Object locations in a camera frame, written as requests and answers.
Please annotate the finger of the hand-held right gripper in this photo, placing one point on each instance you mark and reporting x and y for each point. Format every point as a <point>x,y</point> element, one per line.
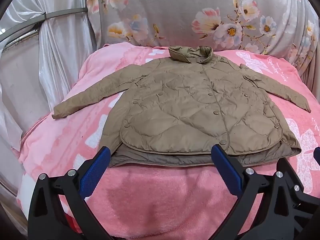
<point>317,152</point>

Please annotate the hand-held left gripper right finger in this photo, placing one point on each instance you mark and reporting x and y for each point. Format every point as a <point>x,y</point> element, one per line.
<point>225,165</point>

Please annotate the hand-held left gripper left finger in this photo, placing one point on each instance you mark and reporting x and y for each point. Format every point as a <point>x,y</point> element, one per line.
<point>96,167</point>

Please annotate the tan quilted jacket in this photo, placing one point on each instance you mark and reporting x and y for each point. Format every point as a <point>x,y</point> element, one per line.
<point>190,105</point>

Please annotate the pink bow-print blanket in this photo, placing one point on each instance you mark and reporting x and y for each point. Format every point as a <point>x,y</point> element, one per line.
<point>160,195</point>

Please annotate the white satin curtain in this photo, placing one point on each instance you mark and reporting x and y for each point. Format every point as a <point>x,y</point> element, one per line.
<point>57,55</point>

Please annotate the curved metal rail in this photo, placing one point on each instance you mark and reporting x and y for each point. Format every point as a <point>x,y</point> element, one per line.
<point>62,15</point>

